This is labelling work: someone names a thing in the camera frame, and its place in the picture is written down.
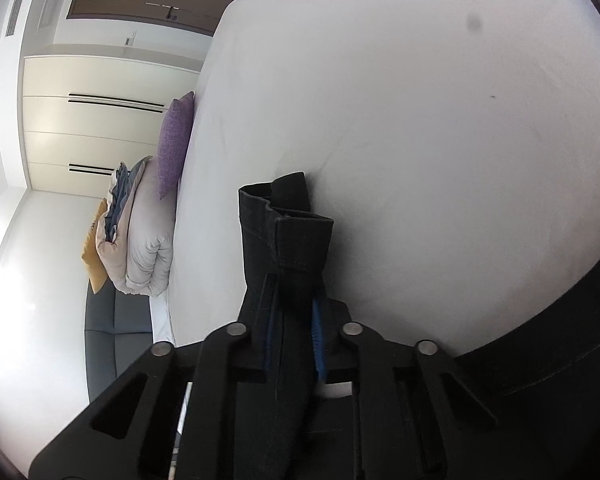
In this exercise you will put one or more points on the dark grey headboard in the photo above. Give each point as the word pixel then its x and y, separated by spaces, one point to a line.
pixel 117 331

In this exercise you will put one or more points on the purple cushion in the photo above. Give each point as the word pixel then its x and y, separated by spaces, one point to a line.
pixel 173 142

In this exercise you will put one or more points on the folded blue grey cloth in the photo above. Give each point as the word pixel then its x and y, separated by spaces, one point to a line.
pixel 122 182

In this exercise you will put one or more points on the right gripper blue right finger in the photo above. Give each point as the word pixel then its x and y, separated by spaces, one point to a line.
pixel 328 317

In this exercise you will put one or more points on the yellow pillow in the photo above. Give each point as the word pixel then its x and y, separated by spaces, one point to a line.
pixel 95 270

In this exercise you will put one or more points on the cream wardrobe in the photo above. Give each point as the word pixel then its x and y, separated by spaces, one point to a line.
pixel 84 114

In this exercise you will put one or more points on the black denim pants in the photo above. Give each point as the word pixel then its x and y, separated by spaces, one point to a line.
pixel 283 238

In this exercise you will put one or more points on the folded beige duvet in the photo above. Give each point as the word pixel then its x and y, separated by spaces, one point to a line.
pixel 138 261

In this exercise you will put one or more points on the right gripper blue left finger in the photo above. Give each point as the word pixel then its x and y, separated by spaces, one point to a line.
pixel 271 328

